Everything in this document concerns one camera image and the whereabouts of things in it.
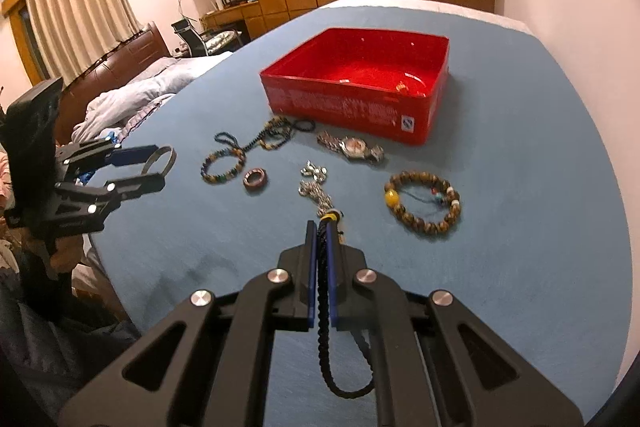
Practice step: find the black office chair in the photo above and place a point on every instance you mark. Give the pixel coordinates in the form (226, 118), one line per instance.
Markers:
(190, 38)

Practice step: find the person's left hand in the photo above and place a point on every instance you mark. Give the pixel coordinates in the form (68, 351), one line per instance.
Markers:
(67, 257)

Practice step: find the small black band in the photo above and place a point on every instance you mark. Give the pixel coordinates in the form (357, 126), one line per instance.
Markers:
(303, 121)

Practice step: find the dark blue cloth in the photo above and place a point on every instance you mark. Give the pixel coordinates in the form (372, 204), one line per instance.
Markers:
(45, 347)

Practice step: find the brown wooden headboard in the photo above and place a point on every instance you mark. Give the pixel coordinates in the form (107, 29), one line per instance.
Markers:
(130, 57)

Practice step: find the red rectangular box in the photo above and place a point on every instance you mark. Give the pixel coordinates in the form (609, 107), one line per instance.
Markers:
(350, 107)

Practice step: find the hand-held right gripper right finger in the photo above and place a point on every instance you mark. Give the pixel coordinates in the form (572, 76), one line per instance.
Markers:
(334, 279)

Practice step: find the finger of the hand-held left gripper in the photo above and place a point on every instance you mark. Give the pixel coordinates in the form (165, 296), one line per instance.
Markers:
(132, 153)
(140, 184)

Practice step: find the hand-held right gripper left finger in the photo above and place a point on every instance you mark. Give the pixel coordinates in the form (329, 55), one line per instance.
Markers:
(311, 279)

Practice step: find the blue table cloth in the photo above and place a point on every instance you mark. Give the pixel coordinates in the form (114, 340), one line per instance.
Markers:
(500, 257)

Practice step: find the grey bed quilt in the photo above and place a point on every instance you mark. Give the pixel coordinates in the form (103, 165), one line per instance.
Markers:
(150, 82)

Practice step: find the wooden desk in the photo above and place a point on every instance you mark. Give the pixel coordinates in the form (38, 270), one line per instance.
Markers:
(235, 14)

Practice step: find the beige curtains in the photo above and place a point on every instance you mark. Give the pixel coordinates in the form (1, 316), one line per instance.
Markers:
(80, 17)

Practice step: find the silver wristwatch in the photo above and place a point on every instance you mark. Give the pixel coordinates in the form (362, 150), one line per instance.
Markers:
(352, 148)

